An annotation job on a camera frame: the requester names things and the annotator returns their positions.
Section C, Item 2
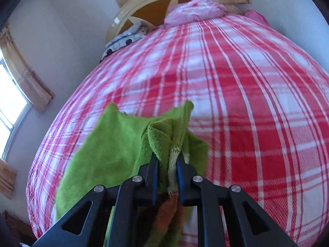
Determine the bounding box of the brown wooden furniture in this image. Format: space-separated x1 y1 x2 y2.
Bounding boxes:
5 210 35 245

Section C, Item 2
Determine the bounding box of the yellow short side window curtain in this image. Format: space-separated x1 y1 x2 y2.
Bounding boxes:
0 158 17 200

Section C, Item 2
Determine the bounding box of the cream wooden bed headboard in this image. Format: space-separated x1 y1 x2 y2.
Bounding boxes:
105 0 242 50

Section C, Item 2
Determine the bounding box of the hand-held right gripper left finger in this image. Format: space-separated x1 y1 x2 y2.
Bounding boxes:
32 152 159 247

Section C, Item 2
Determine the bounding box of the pink pillow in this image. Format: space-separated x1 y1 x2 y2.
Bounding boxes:
244 9 269 25
164 0 225 28

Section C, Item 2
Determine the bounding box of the green orange striped knit sweater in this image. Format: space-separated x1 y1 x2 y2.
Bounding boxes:
55 100 209 247

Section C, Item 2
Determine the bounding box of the side window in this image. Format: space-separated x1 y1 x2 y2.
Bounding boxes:
0 57 33 161

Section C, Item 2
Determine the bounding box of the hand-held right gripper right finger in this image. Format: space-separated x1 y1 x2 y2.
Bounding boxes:
176 153 300 247

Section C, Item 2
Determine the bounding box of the white car print pillow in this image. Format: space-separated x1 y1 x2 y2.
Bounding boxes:
101 22 149 62

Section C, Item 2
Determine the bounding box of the red plaid bed sheet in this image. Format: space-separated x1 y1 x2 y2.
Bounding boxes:
26 14 329 247

